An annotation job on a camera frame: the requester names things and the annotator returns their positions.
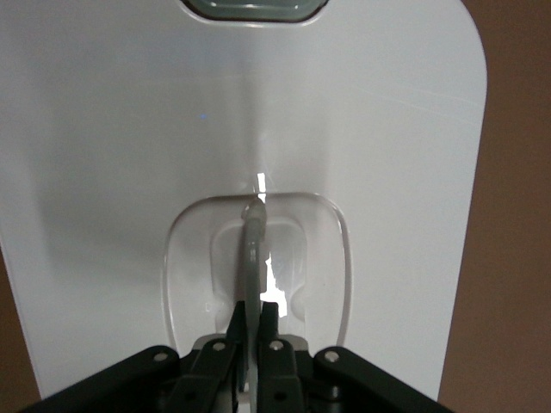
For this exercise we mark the white box lid grey latches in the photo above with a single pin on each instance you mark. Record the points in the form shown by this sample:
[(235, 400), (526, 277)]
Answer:
[(129, 129)]

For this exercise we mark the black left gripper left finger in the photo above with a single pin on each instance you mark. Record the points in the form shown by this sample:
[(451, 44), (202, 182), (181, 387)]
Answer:
[(206, 378)]

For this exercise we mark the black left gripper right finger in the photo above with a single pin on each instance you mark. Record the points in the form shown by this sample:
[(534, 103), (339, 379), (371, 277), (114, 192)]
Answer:
[(280, 378)]

